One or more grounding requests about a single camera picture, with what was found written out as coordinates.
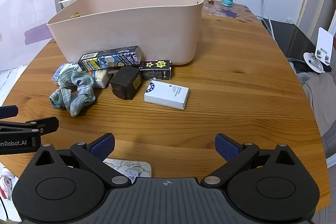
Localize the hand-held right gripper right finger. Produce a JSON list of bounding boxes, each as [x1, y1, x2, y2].
[[201, 133, 300, 189]]

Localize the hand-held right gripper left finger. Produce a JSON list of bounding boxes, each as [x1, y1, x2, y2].
[[34, 133, 132, 189]]

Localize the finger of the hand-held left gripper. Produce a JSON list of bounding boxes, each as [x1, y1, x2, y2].
[[0, 116, 60, 136], [0, 105, 19, 120]]

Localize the green plaid scrunchie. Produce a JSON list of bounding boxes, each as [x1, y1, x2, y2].
[[49, 68, 96, 118]]

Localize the blue and white packet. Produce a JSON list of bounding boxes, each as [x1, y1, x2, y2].
[[51, 62, 83, 87]]

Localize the dark brown cube box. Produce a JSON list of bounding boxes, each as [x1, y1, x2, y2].
[[109, 66, 143, 101]]

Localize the cream packet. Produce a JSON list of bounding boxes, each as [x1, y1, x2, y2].
[[91, 69, 116, 89]]

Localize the long black cartoon box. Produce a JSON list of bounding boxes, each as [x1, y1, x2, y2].
[[77, 46, 143, 72]]

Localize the black box with yellow stars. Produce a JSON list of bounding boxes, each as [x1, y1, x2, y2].
[[132, 59, 173, 81]]

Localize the pink plastic storage bin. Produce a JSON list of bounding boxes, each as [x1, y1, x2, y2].
[[47, 0, 205, 66]]

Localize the patterned card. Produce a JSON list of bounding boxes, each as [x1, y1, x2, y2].
[[102, 158, 153, 186]]

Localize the white bedding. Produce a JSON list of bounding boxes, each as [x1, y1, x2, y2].
[[0, 65, 30, 107]]

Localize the red and white headphones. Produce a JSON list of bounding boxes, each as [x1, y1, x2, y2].
[[0, 168, 15, 201]]

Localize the white rectangular box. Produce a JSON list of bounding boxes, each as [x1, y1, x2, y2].
[[143, 80, 190, 111]]

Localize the grey clothing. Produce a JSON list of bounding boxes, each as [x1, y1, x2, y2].
[[298, 72, 336, 161]]

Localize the black flat device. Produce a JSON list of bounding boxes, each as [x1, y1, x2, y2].
[[261, 18, 320, 65]]

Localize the white paper sheet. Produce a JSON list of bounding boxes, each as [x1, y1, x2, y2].
[[57, 0, 80, 11]]

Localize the floral table mat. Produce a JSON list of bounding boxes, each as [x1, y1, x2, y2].
[[201, 0, 259, 23]]

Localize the white phone stand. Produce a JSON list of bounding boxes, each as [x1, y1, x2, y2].
[[303, 27, 335, 74]]

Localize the white power cable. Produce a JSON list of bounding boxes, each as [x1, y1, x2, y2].
[[260, 0, 277, 41]]

